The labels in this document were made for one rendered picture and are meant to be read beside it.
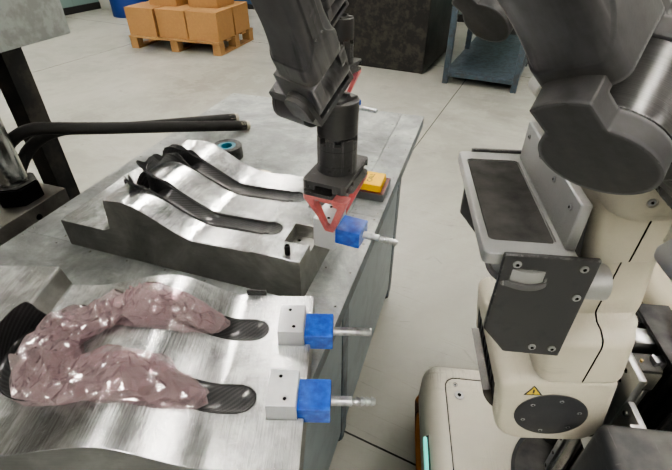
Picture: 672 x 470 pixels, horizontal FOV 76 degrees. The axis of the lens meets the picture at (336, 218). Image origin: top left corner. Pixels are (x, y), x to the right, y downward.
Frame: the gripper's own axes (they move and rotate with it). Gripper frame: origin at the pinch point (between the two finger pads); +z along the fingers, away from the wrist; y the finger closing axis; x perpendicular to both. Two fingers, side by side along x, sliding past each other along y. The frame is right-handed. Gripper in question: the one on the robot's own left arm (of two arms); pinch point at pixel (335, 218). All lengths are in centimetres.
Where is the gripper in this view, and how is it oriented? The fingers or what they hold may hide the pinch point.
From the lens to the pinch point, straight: 68.7
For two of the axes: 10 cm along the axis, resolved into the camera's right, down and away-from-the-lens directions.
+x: 9.3, 2.3, -3.0
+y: -3.8, 5.4, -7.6
